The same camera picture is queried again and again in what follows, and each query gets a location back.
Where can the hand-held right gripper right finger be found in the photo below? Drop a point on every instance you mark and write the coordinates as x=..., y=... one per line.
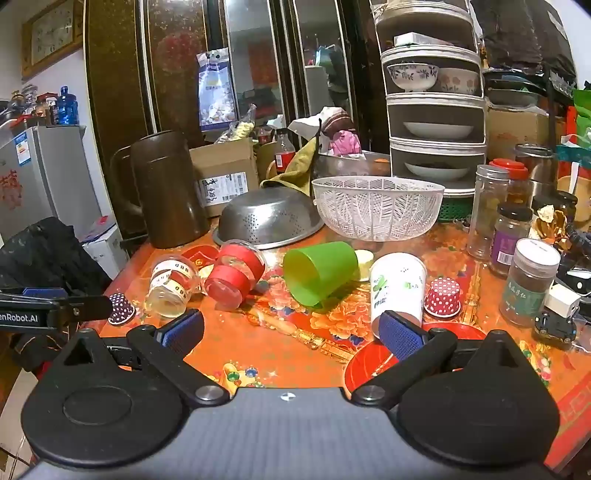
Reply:
x=399, y=334

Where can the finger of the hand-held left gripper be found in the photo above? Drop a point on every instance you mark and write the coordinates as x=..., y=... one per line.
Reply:
x=87, y=307
x=44, y=291

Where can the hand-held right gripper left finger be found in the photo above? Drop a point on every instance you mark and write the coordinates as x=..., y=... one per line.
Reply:
x=182, y=330

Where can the dark polka dot paper cup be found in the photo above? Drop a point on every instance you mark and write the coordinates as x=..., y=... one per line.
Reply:
x=121, y=308

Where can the clear cup gold label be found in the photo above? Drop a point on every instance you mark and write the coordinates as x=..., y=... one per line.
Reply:
x=171, y=286

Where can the white paper cup green print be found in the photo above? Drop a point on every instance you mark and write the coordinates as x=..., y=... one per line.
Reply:
x=398, y=288

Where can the red polka dot paper cup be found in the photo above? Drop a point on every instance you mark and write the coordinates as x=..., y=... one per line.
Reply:
x=442, y=297

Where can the clear cup red label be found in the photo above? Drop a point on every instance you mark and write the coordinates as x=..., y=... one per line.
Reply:
x=235, y=272

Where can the green plastic cup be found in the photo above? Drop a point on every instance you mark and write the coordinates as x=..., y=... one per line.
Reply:
x=318, y=272

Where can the black cloth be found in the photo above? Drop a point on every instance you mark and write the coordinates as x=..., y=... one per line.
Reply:
x=46, y=258

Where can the red plastic plate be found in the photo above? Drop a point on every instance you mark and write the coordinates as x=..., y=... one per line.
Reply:
x=364, y=369

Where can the pale green lid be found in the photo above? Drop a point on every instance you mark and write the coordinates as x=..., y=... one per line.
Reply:
x=364, y=265

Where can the grey refrigerator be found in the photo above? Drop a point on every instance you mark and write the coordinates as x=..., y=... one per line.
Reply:
x=41, y=180

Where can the white plastic basket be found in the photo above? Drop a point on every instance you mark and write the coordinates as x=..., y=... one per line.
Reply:
x=378, y=207

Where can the green plastic basket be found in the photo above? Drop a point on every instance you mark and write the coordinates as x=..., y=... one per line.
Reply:
x=455, y=210

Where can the brown plastic pitcher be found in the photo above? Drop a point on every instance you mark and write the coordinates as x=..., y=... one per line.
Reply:
x=171, y=194

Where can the green label jar white lid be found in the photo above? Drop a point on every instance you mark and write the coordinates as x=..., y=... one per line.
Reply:
x=528, y=286

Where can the steel colander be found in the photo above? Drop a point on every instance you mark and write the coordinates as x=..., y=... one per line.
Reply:
x=268, y=217

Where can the purple label jar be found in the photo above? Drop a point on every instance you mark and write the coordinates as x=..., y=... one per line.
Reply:
x=508, y=240

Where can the tall clear jar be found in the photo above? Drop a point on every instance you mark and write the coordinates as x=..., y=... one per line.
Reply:
x=485, y=212

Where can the black toy car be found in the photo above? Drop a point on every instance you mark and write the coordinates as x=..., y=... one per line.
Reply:
x=554, y=327

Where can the cardboard box white label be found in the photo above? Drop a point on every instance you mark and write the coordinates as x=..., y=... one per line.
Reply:
x=226, y=180

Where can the white charger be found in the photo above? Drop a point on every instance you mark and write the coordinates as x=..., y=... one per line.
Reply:
x=562, y=300

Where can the white plate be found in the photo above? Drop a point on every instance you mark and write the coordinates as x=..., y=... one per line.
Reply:
x=437, y=171
x=437, y=130

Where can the steel basin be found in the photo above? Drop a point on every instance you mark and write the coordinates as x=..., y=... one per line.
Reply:
x=344, y=165

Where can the blue water bottle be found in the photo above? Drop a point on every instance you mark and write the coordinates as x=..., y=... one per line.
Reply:
x=67, y=108

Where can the golden figurine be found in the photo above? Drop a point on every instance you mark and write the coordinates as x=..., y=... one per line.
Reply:
x=551, y=228

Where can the red lid jar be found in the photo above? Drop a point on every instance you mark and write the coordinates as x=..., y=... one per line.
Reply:
x=512, y=177

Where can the olive green cloth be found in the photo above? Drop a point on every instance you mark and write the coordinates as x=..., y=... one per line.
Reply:
x=298, y=168

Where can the pink plastic bag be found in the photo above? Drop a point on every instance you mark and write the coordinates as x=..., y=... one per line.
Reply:
x=345, y=141

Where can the dark lid jar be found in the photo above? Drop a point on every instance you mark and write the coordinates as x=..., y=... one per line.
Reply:
x=558, y=203

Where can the clear snack bag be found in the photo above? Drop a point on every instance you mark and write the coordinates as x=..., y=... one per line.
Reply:
x=238, y=127

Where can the steel thermos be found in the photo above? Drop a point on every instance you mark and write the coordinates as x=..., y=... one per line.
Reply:
x=538, y=166

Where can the white tissue paper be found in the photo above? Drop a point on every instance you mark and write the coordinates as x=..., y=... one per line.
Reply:
x=304, y=127

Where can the grey tiered dish rack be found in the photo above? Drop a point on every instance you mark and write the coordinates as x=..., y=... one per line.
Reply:
x=480, y=120

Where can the plain cardboard box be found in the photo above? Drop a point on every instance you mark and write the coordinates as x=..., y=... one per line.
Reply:
x=517, y=131

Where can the blue white plastic bag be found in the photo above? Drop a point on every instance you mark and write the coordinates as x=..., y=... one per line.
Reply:
x=218, y=87

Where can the blue floral bowl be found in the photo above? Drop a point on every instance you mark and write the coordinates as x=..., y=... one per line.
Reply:
x=412, y=77

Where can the pink floral bowl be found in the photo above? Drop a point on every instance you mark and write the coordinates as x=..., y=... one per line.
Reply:
x=459, y=82

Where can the green plastic bag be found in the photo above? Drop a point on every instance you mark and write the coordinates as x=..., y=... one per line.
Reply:
x=582, y=115

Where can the flat grey box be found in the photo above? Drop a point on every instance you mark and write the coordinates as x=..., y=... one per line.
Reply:
x=422, y=39

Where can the wooden framed wall clock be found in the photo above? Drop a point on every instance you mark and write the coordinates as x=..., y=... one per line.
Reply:
x=51, y=34

